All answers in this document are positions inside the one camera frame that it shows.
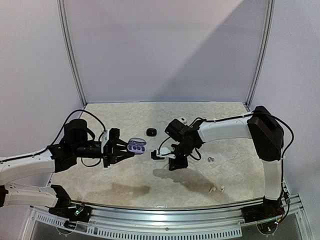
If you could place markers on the black gold earbud charging case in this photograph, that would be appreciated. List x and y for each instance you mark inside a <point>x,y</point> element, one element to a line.
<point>151,132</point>

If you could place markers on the blue-grey earbud charging case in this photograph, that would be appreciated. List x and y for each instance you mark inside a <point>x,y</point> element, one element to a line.
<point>140,145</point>

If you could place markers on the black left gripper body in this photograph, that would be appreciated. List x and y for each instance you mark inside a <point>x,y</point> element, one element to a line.
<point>107,154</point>

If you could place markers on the aluminium right corner post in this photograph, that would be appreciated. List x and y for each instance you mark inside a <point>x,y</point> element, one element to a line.
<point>261,53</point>

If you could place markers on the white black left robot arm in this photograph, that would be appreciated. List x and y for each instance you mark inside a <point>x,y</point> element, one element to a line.
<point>78,142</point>

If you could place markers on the aluminium corner post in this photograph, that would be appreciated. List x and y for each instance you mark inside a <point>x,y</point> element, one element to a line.
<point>61,5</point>
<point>261,53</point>

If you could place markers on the aluminium back wall rail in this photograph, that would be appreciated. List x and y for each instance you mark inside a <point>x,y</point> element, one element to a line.
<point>160,101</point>

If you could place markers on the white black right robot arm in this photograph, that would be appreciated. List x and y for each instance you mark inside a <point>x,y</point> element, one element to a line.
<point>259,126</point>

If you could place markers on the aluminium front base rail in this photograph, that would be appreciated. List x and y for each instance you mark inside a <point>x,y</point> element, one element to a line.
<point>225,222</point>

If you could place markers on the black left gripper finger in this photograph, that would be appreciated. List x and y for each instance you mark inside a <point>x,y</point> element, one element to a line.
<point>121,144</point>
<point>119,158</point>

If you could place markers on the aluminium left corner post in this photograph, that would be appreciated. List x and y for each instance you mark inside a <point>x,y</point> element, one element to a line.
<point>61,5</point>

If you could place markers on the white earbud charging case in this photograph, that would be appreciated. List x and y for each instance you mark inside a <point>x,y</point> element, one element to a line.
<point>183,120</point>

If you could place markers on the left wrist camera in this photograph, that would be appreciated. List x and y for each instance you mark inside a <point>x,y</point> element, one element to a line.
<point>109,134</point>

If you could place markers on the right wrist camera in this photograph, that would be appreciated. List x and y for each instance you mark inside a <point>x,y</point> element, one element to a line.
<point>163,152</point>

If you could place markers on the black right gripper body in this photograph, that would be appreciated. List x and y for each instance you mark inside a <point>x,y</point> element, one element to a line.
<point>176,154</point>

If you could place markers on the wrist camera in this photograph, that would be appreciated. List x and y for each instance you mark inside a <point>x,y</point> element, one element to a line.
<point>109,134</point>
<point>163,152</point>

